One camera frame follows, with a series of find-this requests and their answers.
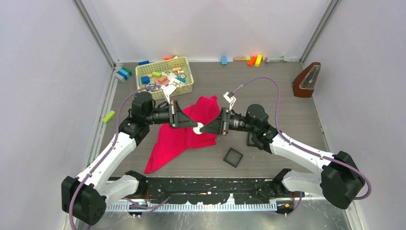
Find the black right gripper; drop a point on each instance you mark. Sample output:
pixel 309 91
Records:
pixel 219 125

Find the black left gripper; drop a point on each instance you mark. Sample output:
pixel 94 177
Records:
pixel 179 119

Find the round white brooch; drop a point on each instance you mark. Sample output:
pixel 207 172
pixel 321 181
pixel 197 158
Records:
pixel 197 129

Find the pink red garment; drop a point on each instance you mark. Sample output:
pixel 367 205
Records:
pixel 172 142

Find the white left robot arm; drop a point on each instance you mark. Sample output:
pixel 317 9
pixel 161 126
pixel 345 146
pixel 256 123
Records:
pixel 86 196

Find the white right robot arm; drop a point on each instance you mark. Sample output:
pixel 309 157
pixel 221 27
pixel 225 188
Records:
pixel 333 176

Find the black square tray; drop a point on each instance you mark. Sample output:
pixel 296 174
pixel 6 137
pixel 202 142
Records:
pixel 233 157
pixel 252 140

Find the green perforated plastic basket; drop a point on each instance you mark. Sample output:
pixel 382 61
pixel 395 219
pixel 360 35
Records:
pixel 157 74

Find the light blue toy block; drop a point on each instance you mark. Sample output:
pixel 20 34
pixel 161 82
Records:
pixel 224 60

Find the tan wooden block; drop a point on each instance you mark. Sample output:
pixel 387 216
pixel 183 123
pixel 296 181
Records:
pixel 240 58

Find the lime green block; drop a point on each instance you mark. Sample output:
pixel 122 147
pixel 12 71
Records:
pixel 108 116

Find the blue green block stack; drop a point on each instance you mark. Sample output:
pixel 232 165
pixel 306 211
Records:
pixel 123 74

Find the orange toy block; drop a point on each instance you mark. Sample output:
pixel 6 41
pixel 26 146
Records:
pixel 252 61

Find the yellow toy block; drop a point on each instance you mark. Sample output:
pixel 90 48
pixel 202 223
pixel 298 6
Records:
pixel 258 60

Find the brown wooden metronome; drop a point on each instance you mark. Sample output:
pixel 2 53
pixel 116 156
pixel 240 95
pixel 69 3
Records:
pixel 304 84

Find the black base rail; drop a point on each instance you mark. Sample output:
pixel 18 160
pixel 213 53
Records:
pixel 211 191

